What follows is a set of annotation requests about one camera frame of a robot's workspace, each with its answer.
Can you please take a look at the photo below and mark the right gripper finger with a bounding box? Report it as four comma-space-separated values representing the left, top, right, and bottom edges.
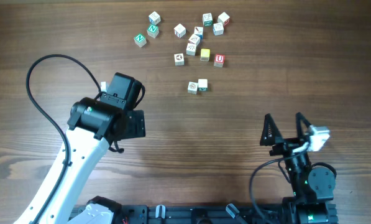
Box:
260, 114, 282, 146
295, 112, 311, 139

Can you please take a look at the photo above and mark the block red picture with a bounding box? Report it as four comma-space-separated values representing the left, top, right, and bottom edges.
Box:
188, 82, 198, 95

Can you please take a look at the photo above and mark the block green V side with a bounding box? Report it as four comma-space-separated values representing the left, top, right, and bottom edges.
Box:
198, 79, 208, 91

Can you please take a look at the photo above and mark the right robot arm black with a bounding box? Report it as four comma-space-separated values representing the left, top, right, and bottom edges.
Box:
260, 113, 339, 223

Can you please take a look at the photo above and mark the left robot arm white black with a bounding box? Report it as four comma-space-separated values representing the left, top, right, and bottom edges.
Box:
16, 73, 145, 223

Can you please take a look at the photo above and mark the green N block left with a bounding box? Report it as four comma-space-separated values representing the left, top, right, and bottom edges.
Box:
134, 33, 147, 47

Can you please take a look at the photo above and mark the green n block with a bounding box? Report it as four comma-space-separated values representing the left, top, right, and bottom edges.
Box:
147, 24, 159, 38
134, 33, 147, 47

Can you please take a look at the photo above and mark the block dark round picture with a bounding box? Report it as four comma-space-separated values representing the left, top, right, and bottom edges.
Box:
174, 54, 185, 66

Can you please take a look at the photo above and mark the green N block upper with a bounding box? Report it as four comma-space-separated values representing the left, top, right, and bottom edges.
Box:
147, 24, 159, 38

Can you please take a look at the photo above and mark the block blue side top left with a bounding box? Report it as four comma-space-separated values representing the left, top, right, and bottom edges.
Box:
149, 11, 161, 26

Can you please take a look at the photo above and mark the block blue side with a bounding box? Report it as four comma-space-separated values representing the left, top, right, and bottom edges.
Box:
194, 27, 203, 40
149, 11, 161, 26

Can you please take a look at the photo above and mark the block tree sketch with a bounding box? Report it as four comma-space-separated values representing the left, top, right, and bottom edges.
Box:
186, 43, 197, 56

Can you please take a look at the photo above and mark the plain white block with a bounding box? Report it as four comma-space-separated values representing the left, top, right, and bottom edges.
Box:
173, 24, 186, 38

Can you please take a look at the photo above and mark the block sketch tilted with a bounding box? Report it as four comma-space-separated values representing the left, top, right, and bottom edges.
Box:
188, 34, 201, 46

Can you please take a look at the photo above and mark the yellow block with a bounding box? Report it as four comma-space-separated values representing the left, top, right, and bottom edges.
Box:
200, 49, 210, 62

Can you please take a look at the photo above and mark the red U block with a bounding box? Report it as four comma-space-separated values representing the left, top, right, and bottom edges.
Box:
214, 54, 225, 67

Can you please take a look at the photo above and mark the block blue side centre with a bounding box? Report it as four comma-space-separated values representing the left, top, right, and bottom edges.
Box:
194, 27, 203, 40

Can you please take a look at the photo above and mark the block green Z side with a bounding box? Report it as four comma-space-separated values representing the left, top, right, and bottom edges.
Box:
203, 13, 213, 26

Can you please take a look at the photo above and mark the block blue sketch right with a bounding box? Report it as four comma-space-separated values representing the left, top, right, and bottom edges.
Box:
213, 22, 224, 35

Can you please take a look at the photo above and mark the block red M side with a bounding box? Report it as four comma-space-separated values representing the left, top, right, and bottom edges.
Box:
218, 12, 230, 26

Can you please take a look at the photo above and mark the right camera black cable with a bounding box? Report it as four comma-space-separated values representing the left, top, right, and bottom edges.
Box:
249, 141, 310, 224

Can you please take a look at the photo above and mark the camera black cable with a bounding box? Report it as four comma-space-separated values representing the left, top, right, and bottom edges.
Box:
249, 141, 310, 224
25, 54, 104, 224

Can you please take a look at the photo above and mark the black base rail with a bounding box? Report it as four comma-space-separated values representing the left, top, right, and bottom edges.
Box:
112, 204, 339, 224

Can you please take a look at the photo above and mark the left camera black cable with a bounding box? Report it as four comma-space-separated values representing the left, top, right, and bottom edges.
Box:
25, 54, 104, 224

